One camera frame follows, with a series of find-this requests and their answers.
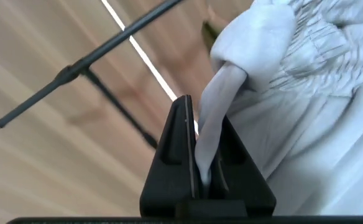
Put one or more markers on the black clothes rack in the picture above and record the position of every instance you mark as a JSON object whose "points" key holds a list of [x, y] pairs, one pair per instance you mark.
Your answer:
{"points": [[107, 48]]}

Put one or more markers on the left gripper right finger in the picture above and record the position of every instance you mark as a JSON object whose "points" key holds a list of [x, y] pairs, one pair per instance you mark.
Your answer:
{"points": [[246, 186]]}

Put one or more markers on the beige curtain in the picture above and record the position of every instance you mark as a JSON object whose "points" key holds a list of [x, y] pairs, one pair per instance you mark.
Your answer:
{"points": [[44, 155]]}

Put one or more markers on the green shirt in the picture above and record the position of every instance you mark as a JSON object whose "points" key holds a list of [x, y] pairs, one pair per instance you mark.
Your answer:
{"points": [[209, 35]]}

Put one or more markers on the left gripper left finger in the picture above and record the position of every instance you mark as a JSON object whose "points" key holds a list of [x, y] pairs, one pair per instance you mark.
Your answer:
{"points": [[156, 186]]}

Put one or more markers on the pale grey shorts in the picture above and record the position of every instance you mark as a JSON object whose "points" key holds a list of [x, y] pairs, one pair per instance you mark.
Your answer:
{"points": [[309, 124]]}

